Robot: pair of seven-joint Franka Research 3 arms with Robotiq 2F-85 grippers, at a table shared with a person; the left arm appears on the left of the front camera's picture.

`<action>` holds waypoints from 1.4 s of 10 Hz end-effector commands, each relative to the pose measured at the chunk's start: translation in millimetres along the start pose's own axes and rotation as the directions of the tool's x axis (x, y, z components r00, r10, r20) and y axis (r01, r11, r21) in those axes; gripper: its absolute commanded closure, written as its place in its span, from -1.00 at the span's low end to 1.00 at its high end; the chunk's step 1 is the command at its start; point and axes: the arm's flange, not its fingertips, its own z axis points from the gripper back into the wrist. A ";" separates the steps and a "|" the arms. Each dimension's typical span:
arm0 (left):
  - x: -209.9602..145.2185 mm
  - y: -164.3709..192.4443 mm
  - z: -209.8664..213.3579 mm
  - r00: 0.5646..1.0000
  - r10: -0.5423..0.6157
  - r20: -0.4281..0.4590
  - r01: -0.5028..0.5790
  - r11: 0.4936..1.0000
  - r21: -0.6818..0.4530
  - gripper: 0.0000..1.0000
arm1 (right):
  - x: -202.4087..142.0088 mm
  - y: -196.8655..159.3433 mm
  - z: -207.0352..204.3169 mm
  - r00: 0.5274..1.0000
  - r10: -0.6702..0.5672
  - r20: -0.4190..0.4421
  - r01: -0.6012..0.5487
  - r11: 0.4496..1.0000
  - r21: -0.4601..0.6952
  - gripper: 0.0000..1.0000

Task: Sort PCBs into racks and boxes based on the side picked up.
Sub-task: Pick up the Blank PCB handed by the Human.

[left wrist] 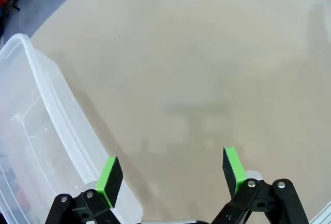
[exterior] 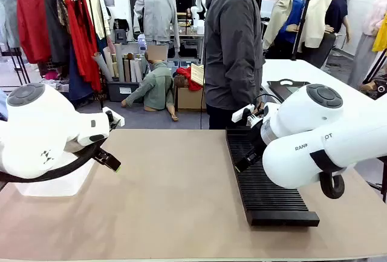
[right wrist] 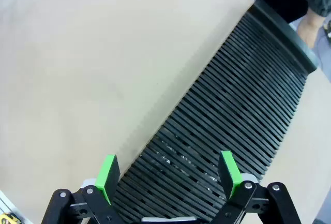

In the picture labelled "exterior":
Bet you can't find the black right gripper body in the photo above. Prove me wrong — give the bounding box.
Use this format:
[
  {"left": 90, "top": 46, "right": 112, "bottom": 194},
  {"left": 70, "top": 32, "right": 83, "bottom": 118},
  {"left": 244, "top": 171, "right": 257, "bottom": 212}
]
[{"left": 252, "top": 134, "right": 268, "bottom": 157}]

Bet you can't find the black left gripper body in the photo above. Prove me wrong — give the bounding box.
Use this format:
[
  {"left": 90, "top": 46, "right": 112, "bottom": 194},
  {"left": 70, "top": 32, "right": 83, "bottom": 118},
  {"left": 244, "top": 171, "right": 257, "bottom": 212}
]
[{"left": 94, "top": 148, "right": 110, "bottom": 163}]

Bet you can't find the black slotted PCB rack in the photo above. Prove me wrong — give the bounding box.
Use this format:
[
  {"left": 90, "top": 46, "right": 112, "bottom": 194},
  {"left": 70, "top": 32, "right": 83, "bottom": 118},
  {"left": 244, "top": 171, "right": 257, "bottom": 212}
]
[{"left": 226, "top": 127, "right": 320, "bottom": 227}]

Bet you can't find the clear plastic box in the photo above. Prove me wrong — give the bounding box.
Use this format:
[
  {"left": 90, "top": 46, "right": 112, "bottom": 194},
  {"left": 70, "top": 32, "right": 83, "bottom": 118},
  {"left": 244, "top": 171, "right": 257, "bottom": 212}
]
[{"left": 13, "top": 159, "right": 96, "bottom": 197}]

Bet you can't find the grey storage bin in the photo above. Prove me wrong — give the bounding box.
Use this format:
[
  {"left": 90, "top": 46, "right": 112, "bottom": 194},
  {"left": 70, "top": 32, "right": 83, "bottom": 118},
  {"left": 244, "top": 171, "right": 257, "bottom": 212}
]
[{"left": 106, "top": 80, "right": 141, "bottom": 102}]

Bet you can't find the navy blue skirt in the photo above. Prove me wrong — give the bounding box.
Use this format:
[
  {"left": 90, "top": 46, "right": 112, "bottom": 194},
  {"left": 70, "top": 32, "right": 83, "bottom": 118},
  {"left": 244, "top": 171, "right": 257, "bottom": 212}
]
[{"left": 68, "top": 44, "right": 95, "bottom": 103}]

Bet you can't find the cardboard box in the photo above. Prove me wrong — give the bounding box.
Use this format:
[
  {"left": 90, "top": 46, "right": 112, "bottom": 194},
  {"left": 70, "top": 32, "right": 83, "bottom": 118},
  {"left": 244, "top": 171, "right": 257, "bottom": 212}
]
[{"left": 177, "top": 86, "right": 208, "bottom": 112}]

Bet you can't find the white table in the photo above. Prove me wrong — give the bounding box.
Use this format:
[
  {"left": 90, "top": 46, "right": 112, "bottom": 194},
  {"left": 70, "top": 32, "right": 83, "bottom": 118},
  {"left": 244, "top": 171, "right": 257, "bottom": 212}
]
[{"left": 261, "top": 59, "right": 376, "bottom": 105}]

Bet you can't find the mannequin torso in green jacket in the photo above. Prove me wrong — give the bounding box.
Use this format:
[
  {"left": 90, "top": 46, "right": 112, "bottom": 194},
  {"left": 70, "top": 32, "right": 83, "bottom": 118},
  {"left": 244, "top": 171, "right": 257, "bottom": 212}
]
[{"left": 121, "top": 45, "right": 180, "bottom": 122}]

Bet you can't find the grey paper roll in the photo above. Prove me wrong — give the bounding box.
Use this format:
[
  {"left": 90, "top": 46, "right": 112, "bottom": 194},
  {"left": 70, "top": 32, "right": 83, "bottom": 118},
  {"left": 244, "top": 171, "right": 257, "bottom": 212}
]
[{"left": 92, "top": 51, "right": 113, "bottom": 83}]

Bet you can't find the beige paper roll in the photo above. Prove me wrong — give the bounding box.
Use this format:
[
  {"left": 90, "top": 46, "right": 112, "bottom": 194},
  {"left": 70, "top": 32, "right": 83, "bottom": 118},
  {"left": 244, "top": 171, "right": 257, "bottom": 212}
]
[{"left": 102, "top": 46, "right": 117, "bottom": 78}]

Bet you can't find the red cloth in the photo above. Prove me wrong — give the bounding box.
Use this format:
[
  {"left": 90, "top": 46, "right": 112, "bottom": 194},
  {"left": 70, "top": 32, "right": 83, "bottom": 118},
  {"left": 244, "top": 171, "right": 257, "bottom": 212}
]
[{"left": 176, "top": 67, "right": 204, "bottom": 91}]

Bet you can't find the person in grey jacket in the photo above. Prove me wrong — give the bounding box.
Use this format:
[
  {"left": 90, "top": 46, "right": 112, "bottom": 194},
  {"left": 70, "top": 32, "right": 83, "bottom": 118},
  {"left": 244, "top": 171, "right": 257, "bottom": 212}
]
[{"left": 204, "top": 0, "right": 267, "bottom": 130}]

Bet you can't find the red dress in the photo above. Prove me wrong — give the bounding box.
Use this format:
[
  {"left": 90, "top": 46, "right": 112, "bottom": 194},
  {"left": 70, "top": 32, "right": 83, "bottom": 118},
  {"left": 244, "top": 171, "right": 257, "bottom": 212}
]
[{"left": 65, "top": 0, "right": 102, "bottom": 92}]

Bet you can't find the dark grey coat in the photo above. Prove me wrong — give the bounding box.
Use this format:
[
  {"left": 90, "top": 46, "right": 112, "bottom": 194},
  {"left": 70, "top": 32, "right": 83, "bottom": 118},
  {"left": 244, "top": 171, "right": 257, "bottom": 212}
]
[{"left": 44, "top": 0, "right": 72, "bottom": 67}]

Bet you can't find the black side stand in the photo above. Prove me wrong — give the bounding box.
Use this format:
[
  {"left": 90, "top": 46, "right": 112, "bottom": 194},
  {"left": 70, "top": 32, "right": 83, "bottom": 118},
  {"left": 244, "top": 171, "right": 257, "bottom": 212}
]
[{"left": 0, "top": 42, "right": 31, "bottom": 87}]

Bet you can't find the black tripod pole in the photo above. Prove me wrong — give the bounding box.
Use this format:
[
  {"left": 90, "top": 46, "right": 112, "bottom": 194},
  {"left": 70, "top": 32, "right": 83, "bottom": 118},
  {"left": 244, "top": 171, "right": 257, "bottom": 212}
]
[{"left": 291, "top": 0, "right": 315, "bottom": 62}]

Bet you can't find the mannequin in beige coat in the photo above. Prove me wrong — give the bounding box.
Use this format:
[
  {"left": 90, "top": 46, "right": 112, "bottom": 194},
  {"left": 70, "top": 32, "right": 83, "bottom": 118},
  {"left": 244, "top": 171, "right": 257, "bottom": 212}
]
[{"left": 262, "top": 0, "right": 317, "bottom": 51}]

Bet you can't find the white monitor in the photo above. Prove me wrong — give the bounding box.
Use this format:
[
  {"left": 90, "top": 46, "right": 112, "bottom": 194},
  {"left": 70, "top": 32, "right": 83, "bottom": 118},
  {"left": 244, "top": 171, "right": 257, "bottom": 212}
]
[{"left": 259, "top": 0, "right": 276, "bottom": 19}]

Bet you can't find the cream garment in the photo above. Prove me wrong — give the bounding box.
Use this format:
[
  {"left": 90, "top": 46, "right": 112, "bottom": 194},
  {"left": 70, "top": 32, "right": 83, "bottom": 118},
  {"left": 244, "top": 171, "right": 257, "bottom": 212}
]
[{"left": 87, "top": 0, "right": 111, "bottom": 41}]

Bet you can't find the mannequin in cream jacket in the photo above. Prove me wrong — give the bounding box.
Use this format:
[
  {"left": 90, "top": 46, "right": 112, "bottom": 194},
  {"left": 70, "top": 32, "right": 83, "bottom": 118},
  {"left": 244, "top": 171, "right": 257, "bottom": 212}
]
[{"left": 298, "top": 0, "right": 351, "bottom": 69}]

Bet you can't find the red jacket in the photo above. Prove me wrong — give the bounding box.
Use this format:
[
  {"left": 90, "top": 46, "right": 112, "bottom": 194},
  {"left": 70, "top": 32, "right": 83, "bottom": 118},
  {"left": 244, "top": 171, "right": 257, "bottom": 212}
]
[{"left": 16, "top": 0, "right": 52, "bottom": 65}]

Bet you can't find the mannequin in grey hoodie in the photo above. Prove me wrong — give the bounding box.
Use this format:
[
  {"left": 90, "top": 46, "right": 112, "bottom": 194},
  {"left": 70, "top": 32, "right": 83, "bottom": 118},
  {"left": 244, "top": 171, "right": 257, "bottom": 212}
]
[{"left": 133, "top": 0, "right": 181, "bottom": 53}]

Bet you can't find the mannequin in pink top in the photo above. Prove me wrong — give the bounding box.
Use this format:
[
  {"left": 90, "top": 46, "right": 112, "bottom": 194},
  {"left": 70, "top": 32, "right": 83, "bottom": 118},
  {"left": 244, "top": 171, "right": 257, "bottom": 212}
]
[{"left": 347, "top": 0, "right": 387, "bottom": 89}]

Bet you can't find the yellow garment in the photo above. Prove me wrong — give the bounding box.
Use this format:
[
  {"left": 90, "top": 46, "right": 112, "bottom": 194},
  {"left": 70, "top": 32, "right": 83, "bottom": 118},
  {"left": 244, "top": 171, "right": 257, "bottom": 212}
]
[{"left": 371, "top": 12, "right": 387, "bottom": 53}]

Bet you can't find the grey-blue sweater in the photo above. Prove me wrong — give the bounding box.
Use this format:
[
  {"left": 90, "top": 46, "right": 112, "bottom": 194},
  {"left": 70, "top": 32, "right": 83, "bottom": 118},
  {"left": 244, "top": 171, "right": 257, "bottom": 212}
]
[{"left": 0, "top": 0, "right": 24, "bottom": 50}]

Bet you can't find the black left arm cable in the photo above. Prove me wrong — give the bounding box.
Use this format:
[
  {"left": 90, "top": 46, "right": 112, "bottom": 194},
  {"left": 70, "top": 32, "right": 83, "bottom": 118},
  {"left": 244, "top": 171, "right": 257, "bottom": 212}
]
[{"left": 0, "top": 140, "right": 105, "bottom": 184}]

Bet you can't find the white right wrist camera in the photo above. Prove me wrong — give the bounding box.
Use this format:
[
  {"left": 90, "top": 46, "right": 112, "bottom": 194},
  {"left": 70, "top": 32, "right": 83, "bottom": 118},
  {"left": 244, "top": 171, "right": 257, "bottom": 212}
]
[{"left": 232, "top": 103, "right": 264, "bottom": 126}]

